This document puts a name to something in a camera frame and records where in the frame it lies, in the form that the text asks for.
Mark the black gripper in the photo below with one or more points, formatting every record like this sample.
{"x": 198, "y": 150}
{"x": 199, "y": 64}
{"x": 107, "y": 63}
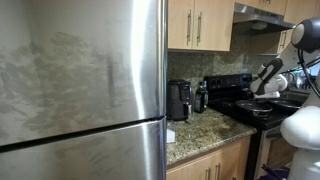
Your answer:
{"x": 263, "y": 102}

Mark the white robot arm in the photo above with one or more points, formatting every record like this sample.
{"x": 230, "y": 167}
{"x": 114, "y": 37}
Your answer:
{"x": 300, "y": 126}

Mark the dark frying pan silver rim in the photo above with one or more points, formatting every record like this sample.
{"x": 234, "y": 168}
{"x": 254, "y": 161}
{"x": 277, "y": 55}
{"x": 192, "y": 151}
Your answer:
{"x": 286, "y": 104}

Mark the black electric stove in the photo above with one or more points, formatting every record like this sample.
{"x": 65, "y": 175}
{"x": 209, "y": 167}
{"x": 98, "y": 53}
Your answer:
{"x": 226, "y": 86}

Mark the light wood base cabinet door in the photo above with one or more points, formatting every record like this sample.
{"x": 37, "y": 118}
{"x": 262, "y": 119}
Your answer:
{"x": 186, "y": 171}
{"x": 233, "y": 156}

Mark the purple dark object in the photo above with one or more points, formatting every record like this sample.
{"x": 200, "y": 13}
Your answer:
{"x": 276, "y": 173}

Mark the metal range hood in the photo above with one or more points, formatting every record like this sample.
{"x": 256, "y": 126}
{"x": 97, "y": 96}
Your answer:
{"x": 260, "y": 20}

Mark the short wood cabinet door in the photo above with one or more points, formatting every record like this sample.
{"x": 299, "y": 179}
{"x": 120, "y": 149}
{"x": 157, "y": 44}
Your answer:
{"x": 263, "y": 7}

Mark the stainless steel fridge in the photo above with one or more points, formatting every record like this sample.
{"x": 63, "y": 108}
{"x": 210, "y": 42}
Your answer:
{"x": 83, "y": 83}

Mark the wide wood wall cabinet door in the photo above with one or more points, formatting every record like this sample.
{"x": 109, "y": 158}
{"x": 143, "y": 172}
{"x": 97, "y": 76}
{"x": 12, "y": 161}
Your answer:
{"x": 216, "y": 23}

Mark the light wood wall cabinet door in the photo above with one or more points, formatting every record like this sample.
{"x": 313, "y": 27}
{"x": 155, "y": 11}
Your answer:
{"x": 300, "y": 10}

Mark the narrow wood wall cabinet door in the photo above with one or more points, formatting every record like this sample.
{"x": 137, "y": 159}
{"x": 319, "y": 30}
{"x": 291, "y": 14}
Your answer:
{"x": 178, "y": 23}

